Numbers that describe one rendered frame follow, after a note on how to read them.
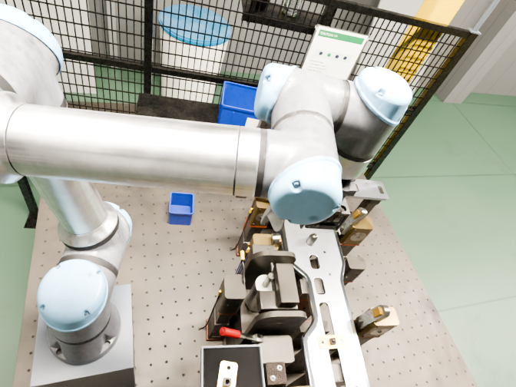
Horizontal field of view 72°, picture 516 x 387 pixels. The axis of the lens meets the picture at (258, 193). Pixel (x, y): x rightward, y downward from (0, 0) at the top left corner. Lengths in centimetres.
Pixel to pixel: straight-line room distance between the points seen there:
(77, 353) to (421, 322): 135
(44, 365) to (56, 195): 41
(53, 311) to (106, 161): 42
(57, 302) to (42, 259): 78
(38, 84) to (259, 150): 31
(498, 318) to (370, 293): 162
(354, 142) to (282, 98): 12
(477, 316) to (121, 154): 285
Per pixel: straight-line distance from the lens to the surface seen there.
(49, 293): 75
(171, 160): 35
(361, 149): 51
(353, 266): 131
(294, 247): 124
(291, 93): 44
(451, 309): 291
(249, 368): 88
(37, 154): 40
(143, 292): 141
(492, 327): 308
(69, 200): 68
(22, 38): 55
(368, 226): 137
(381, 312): 116
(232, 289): 102
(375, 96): 47
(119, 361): 92
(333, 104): 46
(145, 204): 161
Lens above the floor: 199
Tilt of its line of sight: 48 degrees down
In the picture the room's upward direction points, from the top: 22 degrees clockwise
